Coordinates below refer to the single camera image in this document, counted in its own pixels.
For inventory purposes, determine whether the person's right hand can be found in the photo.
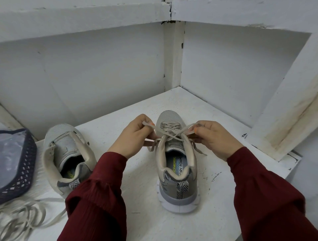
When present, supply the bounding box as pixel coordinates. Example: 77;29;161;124
186;120;244;162

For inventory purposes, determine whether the person's left hand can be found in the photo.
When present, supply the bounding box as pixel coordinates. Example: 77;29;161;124
108;114;158;160

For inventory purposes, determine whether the grey shoelace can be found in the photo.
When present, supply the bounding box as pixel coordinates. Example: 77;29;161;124
142;119;208;157
0;198;68;241

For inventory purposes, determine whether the grey mesh shoe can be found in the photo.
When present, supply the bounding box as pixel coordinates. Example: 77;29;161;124
154;110;201;214
42;123;97;199

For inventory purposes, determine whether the clear plastic bag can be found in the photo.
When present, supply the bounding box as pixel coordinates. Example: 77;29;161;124
0;133;27;189

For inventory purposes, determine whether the person's left forearm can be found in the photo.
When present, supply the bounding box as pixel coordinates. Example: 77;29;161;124
57;151;128;241

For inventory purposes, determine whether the person's right forearm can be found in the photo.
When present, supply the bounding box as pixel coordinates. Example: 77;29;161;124
227;146;318;241

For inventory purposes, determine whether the dark plastic lattice basket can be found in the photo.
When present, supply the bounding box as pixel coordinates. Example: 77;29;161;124
0;128;38;205

